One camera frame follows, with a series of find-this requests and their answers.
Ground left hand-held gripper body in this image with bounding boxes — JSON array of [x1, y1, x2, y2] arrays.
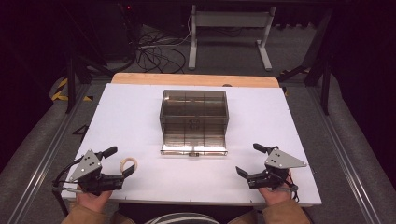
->
[[68, 149, 125, 197]]

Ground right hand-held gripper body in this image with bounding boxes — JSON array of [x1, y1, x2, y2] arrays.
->
[[245, 147, 308, 191]]

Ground beige tape ring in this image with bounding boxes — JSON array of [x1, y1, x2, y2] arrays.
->
[[120, 157, 139, 174]]

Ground person's left hand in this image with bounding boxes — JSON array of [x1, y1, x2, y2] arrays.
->
[[75, 184, 113, 215]]

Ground person's right hand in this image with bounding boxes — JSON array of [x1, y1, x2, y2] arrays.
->
[[257, 174, 297, 207]]

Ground smoky clear drawer box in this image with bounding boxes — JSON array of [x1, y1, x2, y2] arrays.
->
[[159, 89, 231, 158]]

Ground person's striped shirt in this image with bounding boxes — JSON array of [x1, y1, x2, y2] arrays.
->
[[144, 212, 220, 224]]

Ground black metal stand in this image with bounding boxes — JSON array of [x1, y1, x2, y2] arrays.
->
[[63, 50, 117, 115], [276, 8, 333, 117]]

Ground yellow black hazard tape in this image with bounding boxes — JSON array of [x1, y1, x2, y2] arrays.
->
[[50, 77, 94, 103]]

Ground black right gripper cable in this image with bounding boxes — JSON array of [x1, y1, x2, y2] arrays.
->
[[276, 182, 301, 203]]

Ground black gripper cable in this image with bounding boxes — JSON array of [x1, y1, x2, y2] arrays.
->
[[276, 182, 301, 203], [51, 156, 86, 217]]

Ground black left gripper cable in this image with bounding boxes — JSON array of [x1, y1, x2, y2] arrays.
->
[[51, 156, 86, 217]]

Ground small black bracket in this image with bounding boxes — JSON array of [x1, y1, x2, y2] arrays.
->
[[71, 123, 91, 135]]

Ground aluminium floor rail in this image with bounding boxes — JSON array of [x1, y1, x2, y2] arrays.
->
[[7, 83, 92, 224], [305, 86, 383, 224]]

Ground tangle of black floor cables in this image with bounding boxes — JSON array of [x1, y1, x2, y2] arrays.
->
[[134, 15, 192, 75]]

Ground white metal stand frame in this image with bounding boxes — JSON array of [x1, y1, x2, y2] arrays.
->
[[187, 4, 277, 72]]

